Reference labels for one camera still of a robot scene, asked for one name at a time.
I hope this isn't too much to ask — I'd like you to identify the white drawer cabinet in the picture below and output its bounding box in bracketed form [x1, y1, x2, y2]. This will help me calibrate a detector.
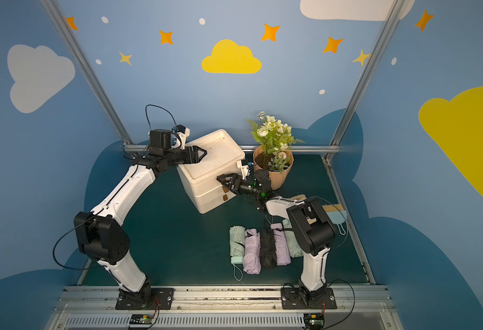
[177, 129, 245, 214]

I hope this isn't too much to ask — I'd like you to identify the mint green umbrella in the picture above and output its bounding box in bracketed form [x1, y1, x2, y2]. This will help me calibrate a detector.
[282, 219, 303, 258]
[229, 225, 246, 281]

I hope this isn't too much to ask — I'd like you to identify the lilac umbrella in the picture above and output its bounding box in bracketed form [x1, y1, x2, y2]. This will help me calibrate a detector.
[270, 224, 291, 266]
[242, 228, 262, 275]

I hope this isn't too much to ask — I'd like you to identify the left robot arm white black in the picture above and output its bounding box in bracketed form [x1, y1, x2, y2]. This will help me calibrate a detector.
[74, 146, 207, 310]

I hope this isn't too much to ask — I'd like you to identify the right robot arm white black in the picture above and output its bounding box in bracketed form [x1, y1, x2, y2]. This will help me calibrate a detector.
[217, 170, 336, 307]

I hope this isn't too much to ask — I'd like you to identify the black folded umbrella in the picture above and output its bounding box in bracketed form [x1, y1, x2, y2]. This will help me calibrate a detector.
[259, 228, 277, 269]

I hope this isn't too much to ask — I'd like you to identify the potted artificial flower plant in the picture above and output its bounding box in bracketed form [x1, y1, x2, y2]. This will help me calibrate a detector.
[248, 111, 303, 191]

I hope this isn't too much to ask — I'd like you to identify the right circuit board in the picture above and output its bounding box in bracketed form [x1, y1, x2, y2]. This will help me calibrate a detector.
[303, 313, 325, 330]

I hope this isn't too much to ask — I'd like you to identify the circuit board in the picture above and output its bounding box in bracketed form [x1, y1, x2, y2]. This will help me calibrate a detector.
[303, 313, 325, 330]
[129, 313, 153, 327]

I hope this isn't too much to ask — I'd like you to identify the left circuit board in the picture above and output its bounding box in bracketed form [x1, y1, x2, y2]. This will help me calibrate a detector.
[129, 313, 153, 327]

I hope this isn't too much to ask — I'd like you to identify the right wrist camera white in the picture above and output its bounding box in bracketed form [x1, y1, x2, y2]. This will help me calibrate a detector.
[236, 159, 250, 180]

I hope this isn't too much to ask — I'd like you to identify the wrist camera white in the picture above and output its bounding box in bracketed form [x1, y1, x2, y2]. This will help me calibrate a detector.
[175, 125, 191, 149]
[236, 159, 250, 180]

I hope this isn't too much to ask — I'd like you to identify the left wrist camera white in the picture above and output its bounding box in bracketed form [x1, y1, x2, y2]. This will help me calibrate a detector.
[175, 125, 191, 149]

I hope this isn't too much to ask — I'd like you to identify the aluminium frame back rail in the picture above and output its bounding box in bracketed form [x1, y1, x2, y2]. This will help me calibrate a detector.
[123, 144, 340, 154]

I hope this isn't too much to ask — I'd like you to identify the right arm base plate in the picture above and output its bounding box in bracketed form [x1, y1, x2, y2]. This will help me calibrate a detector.
[281, 286, 337, 310]

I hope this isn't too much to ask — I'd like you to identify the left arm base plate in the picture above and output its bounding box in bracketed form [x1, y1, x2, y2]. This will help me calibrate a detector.
[115, 287, 174, 310]

